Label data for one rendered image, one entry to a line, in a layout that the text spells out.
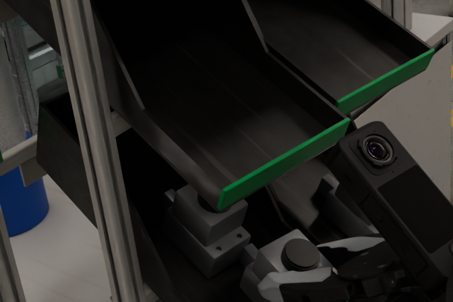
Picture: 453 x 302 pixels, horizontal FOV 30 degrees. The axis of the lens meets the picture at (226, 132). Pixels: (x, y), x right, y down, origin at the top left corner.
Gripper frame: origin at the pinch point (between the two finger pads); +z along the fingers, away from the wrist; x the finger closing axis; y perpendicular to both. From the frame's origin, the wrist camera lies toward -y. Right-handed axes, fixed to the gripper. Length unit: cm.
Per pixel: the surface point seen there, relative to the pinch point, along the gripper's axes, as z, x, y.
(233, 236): 4.9, -1.2, -3.1
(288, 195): 10.2, 9.4, -2.9
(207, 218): 3.3, -3.9, -5.8
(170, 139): -3.9, -8.6, -13.4
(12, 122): 85, 14, -20
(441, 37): 95, 133, -3
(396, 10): 92, 119, -14
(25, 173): 23.1, -9.4, -13.6
